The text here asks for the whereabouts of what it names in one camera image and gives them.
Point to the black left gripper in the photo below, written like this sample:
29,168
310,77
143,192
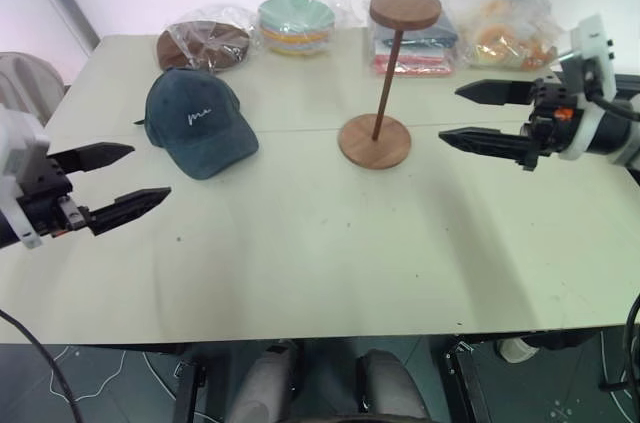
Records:
47,198

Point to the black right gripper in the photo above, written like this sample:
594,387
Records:
552,125

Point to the brown wooden hat stand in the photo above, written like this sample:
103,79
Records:
377,140

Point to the bagged bread rings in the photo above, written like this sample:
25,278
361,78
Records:
505,40

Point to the dark green baseball cap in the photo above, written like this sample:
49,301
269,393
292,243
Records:
200,128

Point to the bagged folded cloth stack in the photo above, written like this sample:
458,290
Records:
417,50

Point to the beige chair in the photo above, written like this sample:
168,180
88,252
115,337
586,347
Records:
25,83

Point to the bagged brown wooden plates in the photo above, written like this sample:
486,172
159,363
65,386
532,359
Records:
205,45

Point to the bagged pastel bowl stack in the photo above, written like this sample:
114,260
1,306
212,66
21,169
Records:
295,25

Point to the white rounded floor object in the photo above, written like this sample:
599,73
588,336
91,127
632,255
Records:
517,350

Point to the grey left robot leg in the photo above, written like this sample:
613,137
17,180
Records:
262,385

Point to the grey robot leg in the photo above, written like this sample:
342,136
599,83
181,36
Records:
392,388
262,385

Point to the grey right robot leg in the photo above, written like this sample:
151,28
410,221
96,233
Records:
392,388

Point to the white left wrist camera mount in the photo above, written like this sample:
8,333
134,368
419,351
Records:
17,153

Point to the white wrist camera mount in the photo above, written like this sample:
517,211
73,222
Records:
595,50
17,153

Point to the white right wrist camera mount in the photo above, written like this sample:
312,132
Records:
595,50

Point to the black table leg frame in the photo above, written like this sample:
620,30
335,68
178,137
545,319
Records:
187,393
472,383

